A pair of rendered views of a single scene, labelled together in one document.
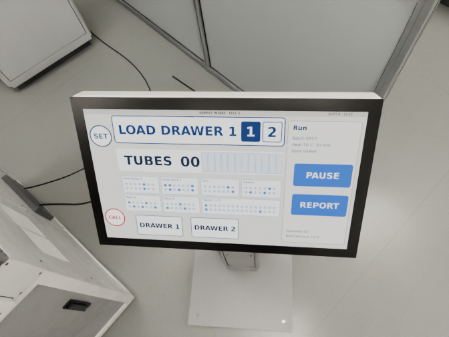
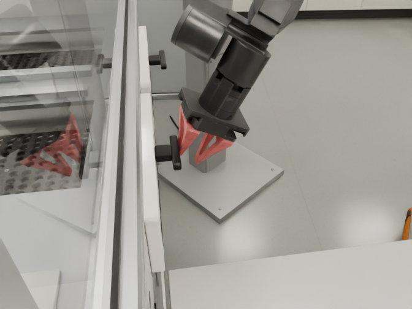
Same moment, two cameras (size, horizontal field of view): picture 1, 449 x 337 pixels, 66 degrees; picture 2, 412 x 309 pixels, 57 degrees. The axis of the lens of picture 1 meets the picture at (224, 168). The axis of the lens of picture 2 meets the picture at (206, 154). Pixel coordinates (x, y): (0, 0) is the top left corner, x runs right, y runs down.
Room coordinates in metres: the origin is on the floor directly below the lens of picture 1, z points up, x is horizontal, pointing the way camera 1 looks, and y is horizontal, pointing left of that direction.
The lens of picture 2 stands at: (-0.43, 1.23, 1.26)
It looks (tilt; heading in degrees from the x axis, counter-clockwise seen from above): 39 degrees down; 302
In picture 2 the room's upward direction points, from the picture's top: straight up
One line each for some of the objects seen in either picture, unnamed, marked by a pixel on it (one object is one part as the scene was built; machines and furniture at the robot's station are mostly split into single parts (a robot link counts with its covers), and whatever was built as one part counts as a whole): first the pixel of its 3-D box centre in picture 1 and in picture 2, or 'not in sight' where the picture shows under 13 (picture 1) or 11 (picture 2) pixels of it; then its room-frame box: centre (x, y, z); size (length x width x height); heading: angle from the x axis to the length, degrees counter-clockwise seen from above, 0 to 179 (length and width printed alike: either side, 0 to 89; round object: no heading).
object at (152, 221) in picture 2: not in sight; (151, 170); (-0.13, 0.90, 0.87); 0.29 x 0.02 x 0.11; 130
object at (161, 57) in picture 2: not in sight; (157, 59); (0.05, 0.65, 0.91); 0.07 x 0.04 x 0.01; 130
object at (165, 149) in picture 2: not in sight; (167, 152); (-0.15, 0.89, 0.91); 0.07 x 0.04 x 0.01; 130
